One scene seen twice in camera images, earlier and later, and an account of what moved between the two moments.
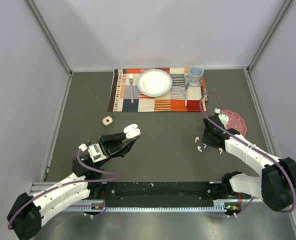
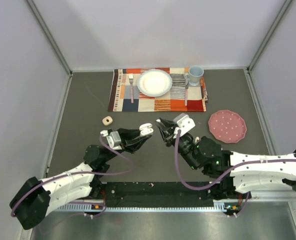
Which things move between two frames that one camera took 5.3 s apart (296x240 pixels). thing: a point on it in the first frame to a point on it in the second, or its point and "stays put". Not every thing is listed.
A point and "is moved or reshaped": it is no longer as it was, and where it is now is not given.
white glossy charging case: x=131 y=131 is moved or reshaped
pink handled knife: x=186 y=93 stays put
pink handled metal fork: x=131 y=80 stays put
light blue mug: x=193 y=76 stays put
